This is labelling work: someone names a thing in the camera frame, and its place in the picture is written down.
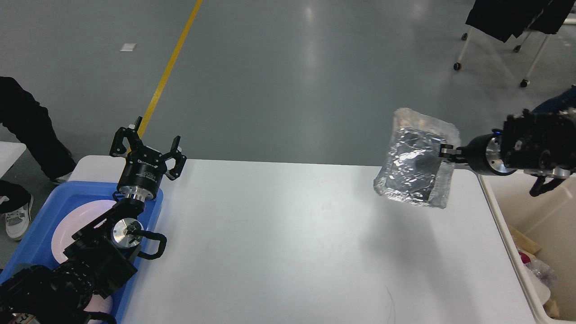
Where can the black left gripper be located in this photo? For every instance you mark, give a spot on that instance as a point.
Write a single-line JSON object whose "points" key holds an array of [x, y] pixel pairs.
{"points": [[143, 172]]}

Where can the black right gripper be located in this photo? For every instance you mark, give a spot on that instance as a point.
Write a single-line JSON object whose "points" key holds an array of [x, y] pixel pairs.
{"points": [[482, 154]]}

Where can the aluminium foil tray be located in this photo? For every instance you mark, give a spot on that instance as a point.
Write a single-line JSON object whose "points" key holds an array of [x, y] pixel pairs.
{"points": [[413, 171]]}

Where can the pink plate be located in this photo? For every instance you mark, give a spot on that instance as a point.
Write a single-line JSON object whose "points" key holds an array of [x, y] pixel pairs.
{"points": [[74, 221]]}

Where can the brown paper bag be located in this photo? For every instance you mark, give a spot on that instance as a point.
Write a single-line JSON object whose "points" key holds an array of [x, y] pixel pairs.
{"points": [[521, 241]]}

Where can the crushed red soda can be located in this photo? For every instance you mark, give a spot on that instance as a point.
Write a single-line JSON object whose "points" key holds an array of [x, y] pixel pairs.
{"points": [[525, 258]]}

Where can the pink mug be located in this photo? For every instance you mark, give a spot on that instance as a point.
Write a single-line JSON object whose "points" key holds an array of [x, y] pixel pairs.
{"points": [[98, 304]]}

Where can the clear plastic wrap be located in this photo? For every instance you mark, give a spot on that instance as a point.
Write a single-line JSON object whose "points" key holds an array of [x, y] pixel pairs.
{"points": [[541, 270]]}

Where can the white paper cup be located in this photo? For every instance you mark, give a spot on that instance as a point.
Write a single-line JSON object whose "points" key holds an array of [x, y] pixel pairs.
{"points": [[541, 290]]}

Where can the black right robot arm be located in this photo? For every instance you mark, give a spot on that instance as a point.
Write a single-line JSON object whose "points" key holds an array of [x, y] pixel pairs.
{"points": [[539, 144]]}

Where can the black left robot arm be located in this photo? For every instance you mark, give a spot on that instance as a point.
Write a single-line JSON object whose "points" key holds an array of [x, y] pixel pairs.
{"points": [[100, 259]]}

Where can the beige plastic bin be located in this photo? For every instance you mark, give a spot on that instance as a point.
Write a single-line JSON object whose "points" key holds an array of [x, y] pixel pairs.
{"points": [[549, 220]]}

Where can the person in blue jeans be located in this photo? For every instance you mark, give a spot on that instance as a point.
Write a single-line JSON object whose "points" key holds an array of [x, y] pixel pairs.
{"points": [[563, 102]]}

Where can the white side table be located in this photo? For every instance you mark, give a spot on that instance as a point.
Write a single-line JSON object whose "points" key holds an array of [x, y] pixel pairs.
{"points": [[10, 152]]}

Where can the blue plastic tray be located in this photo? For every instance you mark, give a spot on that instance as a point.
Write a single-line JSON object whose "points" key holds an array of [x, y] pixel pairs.
{"points": [[35, 247]]}

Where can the rack with black clothes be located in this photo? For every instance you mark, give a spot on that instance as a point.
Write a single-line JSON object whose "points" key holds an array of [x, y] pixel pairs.
{"points": [[502, 19]]}

